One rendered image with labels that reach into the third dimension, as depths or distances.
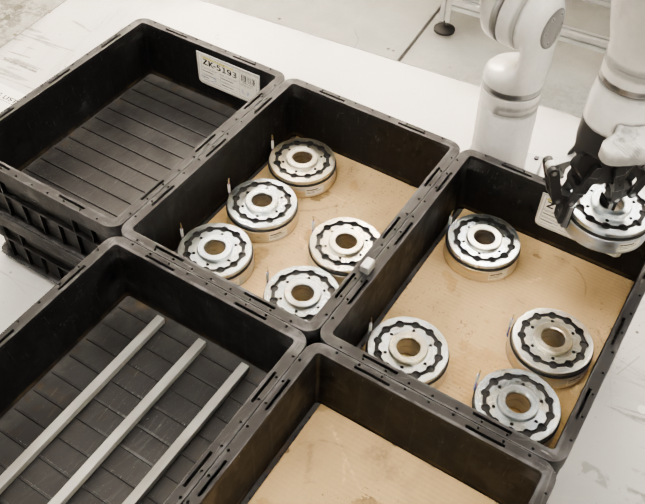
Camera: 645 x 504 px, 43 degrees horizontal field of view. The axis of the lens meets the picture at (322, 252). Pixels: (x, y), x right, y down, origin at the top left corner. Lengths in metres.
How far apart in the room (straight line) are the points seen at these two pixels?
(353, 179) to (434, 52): 1.81
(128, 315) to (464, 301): 0.45
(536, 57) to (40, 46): 1.05
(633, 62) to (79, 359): 0.72
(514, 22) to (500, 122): 0.17
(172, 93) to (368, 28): 1.78
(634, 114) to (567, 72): 2.17
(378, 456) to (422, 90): 0.89
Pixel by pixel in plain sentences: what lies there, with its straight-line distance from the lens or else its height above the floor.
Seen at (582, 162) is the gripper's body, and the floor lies 1.09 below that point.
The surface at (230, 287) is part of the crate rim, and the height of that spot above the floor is 0.93.
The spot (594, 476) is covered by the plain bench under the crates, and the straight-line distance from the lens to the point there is 1.16.
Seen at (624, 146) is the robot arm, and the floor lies 1.16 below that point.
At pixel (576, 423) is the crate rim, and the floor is 0.93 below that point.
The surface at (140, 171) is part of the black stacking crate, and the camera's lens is 1.28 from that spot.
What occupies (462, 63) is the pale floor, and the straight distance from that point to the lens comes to 2.99.
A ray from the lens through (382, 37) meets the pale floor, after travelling 3.08.
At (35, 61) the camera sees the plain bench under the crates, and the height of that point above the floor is 0.70.
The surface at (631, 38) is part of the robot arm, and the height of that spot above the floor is 1.26.
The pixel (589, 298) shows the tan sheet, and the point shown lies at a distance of 1.16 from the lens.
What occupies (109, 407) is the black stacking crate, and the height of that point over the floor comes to 0.83.
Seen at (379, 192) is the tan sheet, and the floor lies 0.83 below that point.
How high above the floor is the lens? 1.68
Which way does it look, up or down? 48 degrees down
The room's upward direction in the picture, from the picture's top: 2 degrees clockwise
